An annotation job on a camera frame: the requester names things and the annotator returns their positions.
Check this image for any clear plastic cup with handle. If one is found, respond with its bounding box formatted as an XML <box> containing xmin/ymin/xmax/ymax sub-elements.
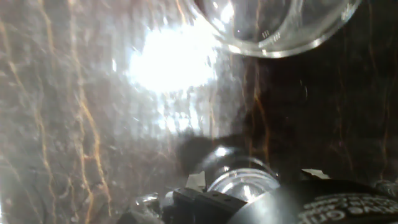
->
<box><xmin>194</xmin><ymin>145</ymin><xmax>280</xmax><ymax>203</ymax></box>

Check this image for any dark marble pattern mat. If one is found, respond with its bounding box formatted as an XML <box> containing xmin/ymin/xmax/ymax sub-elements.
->
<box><xmin>0</xmin><ymin>0</ymin><xmax>398</xmax><ymax>224</ymax></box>

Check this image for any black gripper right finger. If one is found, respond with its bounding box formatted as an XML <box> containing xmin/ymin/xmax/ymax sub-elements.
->
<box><xmin>300</xmin><ymin>168</ymin><xmax>331</xmax><ymax>181</ymax></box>

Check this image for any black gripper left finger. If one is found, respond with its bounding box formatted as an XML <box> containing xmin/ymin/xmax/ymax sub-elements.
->
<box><xmin>116</xmin><ymin>170</ymin><xmax>249</xmax><ymax>224</ymax></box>

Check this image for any clear glass beaker with spout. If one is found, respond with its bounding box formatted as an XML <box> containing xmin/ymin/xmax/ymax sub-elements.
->
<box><xmin>186</xmin><ymin>0</ymin><xmax>363</xmax><ymax>59</ymax></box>

